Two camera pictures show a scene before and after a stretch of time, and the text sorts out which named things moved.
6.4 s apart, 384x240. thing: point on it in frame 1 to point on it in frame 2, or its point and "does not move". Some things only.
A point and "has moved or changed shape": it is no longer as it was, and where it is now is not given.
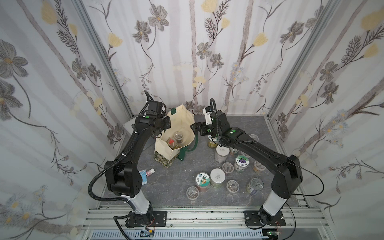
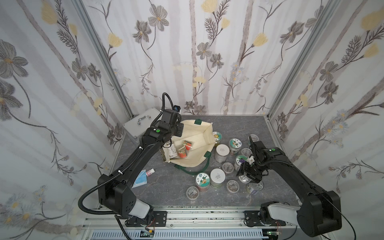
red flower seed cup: (171, 142) to (182, 152)
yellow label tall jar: (212, 142) has moved or changed shape
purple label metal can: (255, 184) does not move
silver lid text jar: (221, 153) does not move
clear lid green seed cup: (254, 137) does not move
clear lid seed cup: (192, 193) does not move
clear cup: (232, 186) does not move
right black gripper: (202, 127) to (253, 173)
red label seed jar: (203, 180) does not move
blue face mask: (144, 176) does not move
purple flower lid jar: (241, 161) does not move
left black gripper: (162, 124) to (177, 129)
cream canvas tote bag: (173, 142) has moved or changed shape
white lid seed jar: (217, 176) does not move
